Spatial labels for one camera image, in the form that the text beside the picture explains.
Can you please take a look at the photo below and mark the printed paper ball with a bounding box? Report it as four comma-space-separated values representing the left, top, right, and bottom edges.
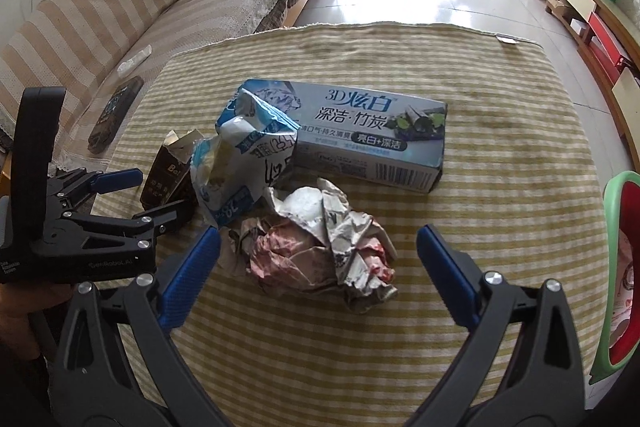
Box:
227, 177, 399, 315

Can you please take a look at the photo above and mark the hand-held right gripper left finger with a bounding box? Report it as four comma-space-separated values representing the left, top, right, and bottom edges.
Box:
47, 226, 223, 427

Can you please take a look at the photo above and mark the sofa with striped cover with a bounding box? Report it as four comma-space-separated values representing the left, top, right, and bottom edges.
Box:
0, 0, 343, 158

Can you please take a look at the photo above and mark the toothpaste box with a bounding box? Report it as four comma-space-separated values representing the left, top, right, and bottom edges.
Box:
235, 78, 447, 194

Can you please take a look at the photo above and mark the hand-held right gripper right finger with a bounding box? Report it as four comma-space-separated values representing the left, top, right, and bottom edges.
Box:
416, 223, 590, 427

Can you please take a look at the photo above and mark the cardboard box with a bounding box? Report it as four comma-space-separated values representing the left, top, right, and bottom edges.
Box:
545, 0, 573, 20

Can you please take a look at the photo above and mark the blue white crumpled packet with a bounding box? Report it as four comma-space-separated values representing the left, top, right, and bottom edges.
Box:
190, 88, 299, 229

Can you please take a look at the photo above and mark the small white wrapper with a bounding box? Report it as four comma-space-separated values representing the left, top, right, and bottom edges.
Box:
116, 46, 152, 75

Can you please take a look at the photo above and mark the green bin with red bag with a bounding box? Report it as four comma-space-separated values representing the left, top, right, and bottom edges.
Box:
590, 170, 640, 383

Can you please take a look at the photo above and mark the person's left hand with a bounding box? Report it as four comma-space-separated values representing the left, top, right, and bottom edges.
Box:
0, 282, 72, 358

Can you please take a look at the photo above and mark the green striped tablecloth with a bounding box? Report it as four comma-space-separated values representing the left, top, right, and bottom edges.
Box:
90, 21, 623, 427

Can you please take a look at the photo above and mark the black remote control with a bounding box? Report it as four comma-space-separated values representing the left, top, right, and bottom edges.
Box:
87, 76, 145, 155

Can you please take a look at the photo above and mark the small brown box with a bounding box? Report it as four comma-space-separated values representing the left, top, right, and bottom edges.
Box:
140, 130, 206, 228

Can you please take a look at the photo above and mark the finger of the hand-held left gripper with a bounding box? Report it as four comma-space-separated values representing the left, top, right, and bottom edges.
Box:
49, 167, 144, 208
79, 201, 199, 254

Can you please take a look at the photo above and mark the red box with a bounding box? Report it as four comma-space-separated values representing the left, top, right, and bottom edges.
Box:
586, 12, 632, 82

